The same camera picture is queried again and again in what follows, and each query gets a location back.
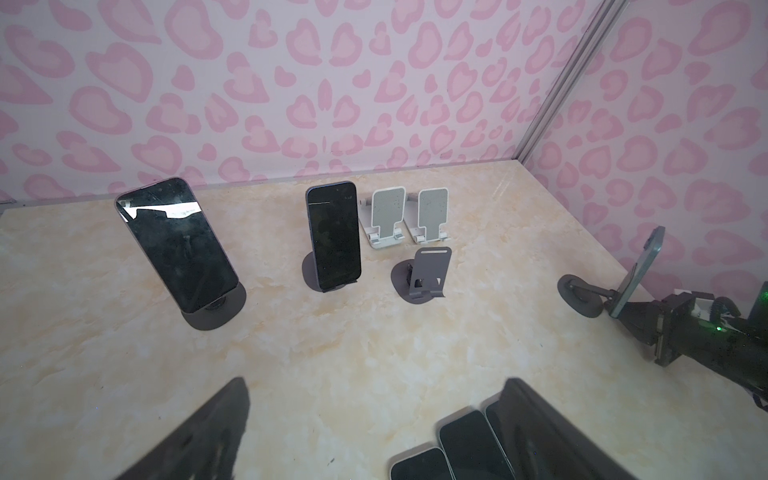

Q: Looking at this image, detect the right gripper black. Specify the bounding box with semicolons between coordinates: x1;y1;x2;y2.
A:
616;291;714;366

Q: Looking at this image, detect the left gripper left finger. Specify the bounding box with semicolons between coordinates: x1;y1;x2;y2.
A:
119;377;250;479

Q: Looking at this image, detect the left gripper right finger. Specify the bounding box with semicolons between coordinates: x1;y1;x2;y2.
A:
500;378;634;480

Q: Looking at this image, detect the black phone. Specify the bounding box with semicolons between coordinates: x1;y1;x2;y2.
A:
606;226;666;319
438;410;514;480
484;399;504;447

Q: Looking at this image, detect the dark round stand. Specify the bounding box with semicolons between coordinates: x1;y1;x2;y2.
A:
301;252;362;293
390;247;452;305
181;283;247;331

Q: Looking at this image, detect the purple phone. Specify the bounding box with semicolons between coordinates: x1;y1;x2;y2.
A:
115;177;239;314

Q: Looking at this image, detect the white folding stand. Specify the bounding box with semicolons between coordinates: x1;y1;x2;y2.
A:
404;187;449;244
358;186;406;250

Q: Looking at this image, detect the blue phone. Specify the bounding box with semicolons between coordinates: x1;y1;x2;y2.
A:
305;181;362;292

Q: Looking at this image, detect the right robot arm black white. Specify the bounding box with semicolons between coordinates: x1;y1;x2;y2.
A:
617;291;767;411

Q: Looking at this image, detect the right corner aluminium post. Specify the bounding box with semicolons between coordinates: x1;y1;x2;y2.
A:
512;0;630;164

